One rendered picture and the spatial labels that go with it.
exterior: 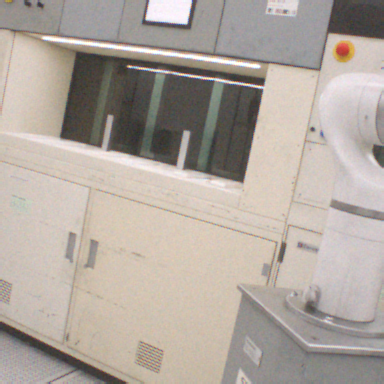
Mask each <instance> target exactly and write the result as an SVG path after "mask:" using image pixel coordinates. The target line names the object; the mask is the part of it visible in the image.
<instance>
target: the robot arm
mask: <svg viewBox="0 0 384 384"><path fill-rule="evenodd" d="M318 119H319V123H320V126H321V129H322V132H323V134H324V136H325V138H326V141H327V145H328V148H329V149H330V152H331V154H332V158H333V161H334V165H335V182H334V187H333V191H332V196H331V200H330V203H329V211H328V215H327V219H326V223H325V226H324V231H323V235H322V238H321V242H320V247H319V251H318V254H317V258H316V263H315V266H314V270H313V274H312V280H311V286H310V287H305V288H304V289H303V290H302V291H300V292H296V291H292V292H291V293H290V294H289V295H288V296H287V299H286V305H287V306H286V307H287V308H288V309H289V310H291V311H292V312H294V313H295V315H297V316H299V317H300V318H304V319H305V320H307V321H309V322H311V323H313V324H315V325H320V326H322V327H324V328H327V329H330V330H332V331H338V332H341V333H345V334H348V335H353V336H363V337H372V338H381V337H384V314H381V313H379V312H377V306H378V303H379V295H380V292H381V288H382V284H383V281H384V168H382V167H381V166H380V165H379V164H378V162H377V161H376V159H375V158H374V155H373V153H372V144H376V145H381V146H384V74H378V73H347V74H341V75H338V76H336V78H334V79H333V80H331V81H329V82H328V85H327V86H326V88H325V89H324V90H323V92H322V94H321V99H320V101H319V106H318Z"/></svg>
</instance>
